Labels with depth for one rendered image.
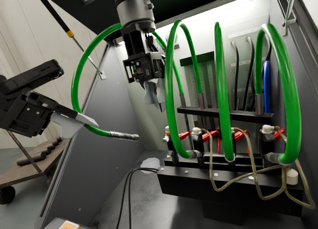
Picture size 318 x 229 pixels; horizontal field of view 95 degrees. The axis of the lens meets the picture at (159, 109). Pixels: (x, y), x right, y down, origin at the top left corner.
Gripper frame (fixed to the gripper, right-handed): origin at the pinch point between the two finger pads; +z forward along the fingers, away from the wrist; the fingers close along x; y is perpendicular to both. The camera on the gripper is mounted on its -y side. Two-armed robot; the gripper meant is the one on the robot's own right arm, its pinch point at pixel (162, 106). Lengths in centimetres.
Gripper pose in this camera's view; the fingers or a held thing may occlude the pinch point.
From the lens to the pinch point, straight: 40.9
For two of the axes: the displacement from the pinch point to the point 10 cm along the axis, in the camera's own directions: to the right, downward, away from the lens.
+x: 9.0, -0.9, -4.3
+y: -3.8, 3.5, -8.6
